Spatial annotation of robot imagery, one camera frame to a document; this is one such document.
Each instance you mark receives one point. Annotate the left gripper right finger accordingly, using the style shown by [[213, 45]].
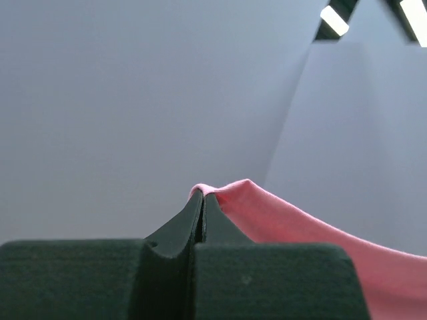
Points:
[[217, 227]]

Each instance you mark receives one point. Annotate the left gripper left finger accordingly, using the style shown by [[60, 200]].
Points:
[[173, 238]]

